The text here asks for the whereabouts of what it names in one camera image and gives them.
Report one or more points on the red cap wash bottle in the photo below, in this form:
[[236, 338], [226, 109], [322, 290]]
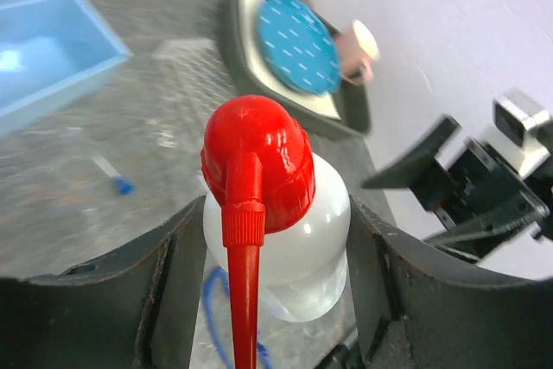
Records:
[[276, 218]]

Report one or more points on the teal dotted plate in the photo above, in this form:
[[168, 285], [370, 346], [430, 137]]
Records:
[[297, 47]]

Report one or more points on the pink paper cup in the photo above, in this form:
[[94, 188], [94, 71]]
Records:
[[358, 50]]

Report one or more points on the right blue cap tube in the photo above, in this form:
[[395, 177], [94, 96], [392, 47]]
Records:
[[122, 184]]

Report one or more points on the clear test tube rack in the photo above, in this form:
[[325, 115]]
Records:
[[184, 49]]

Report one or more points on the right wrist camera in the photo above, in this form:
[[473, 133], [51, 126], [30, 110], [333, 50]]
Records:
[[518, 120]]

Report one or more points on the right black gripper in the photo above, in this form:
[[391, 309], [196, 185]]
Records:
[[491, 203]]

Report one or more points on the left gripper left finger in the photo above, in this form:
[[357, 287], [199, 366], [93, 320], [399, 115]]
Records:
[[134, 307]]

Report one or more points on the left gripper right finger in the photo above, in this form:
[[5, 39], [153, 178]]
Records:
[[417, 307]]

